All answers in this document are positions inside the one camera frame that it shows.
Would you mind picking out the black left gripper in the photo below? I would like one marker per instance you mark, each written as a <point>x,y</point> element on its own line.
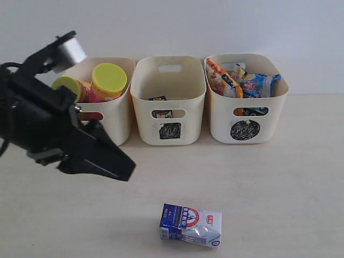
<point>43,122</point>

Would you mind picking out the yellow Lays chips can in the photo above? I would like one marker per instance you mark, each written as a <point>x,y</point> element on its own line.
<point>71,84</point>

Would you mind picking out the pink chips can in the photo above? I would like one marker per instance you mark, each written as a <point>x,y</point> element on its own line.
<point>101,83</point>

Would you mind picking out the purple drink carton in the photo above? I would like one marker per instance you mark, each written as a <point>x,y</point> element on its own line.
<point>164,114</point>

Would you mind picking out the orange instant noodle bag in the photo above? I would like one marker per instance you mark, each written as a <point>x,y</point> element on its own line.
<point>221,82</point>

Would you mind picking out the blue instant noodle bag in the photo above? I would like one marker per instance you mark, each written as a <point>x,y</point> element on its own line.
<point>254,85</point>

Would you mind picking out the cream bin with triangle mark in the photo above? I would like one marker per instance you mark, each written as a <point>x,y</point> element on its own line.
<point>118,114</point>

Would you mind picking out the cream bin with square mark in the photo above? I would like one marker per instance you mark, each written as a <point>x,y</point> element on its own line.
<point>181,80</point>

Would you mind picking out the blue white milk carton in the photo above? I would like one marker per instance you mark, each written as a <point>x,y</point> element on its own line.
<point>182,223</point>

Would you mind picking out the cream bin with circle mark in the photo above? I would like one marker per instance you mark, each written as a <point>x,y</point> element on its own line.
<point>228,128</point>

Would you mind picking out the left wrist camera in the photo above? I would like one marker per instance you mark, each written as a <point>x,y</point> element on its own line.
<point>66,52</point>

